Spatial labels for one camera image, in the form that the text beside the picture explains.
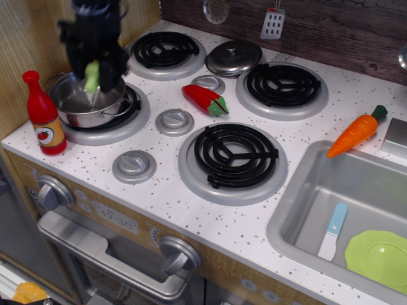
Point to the grey stovetop knob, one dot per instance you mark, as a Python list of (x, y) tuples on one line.
[(134, 167), (210, 82), (174, 122)]

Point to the orange toy carrot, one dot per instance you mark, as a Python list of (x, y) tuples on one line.
[(358, 131)]

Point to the grey stovetop knob middle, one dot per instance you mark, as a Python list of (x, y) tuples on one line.
[(174, 122)]

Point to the grey stovetop knob back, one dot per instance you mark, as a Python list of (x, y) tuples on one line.
[(210, 82)]

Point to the oven dial knob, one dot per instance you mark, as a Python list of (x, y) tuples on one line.
[(178, 255), (53, 194)]

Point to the back right stove burner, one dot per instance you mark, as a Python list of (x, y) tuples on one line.
[(282, 92)]

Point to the red toy chili pepper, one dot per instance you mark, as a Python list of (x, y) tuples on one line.
[(206, 100)]

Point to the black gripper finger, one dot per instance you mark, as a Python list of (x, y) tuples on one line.
[(79, 58), (110, 72)]

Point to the stainless steel pan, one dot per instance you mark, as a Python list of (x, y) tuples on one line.
[(81, 108)]

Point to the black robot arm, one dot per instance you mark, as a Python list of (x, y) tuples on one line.
[(98, 6)]

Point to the blue handled toy knife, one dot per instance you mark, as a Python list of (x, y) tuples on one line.
[(328, 246)]

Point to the left oven dial knob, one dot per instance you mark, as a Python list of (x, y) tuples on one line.
[(53, 194)]

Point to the right oven dial knob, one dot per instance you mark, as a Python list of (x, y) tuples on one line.
[(178, 255)]

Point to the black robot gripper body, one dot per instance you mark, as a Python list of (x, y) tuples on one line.
[(98, 29)]

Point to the silver oven door handle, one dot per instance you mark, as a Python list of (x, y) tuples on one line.
[(92, 248)]

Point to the front left stove burner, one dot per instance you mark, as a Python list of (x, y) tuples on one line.
[(117, 129)]

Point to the yellow object on floor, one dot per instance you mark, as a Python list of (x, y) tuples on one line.
[(28, 292)]

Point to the red toy ketchup bottle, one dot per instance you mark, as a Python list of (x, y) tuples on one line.
[(44, 117)]

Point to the silver sink basin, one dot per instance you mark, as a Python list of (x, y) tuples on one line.
[(373, 190)]

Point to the green toy plate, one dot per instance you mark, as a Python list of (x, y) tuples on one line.
[(379, 256)]

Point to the front right stove burner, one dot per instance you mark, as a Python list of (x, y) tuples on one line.
[(232, 164)]

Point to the hanging perforated steel ladle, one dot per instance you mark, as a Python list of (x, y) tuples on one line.
[(216, 11)]

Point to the steel pot lid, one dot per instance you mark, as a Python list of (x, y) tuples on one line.
[(233, 58)]

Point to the steel utensil at right edge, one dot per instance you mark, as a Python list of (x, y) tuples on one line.
[(402, 57)]

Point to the green toy broccoli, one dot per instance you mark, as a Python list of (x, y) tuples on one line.
[(92, 76)]

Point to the grey faucet base block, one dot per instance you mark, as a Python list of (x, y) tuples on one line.
[(395, 139)]

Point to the grey stovetop knob front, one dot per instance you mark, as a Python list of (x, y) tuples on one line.
[(134, 167)]

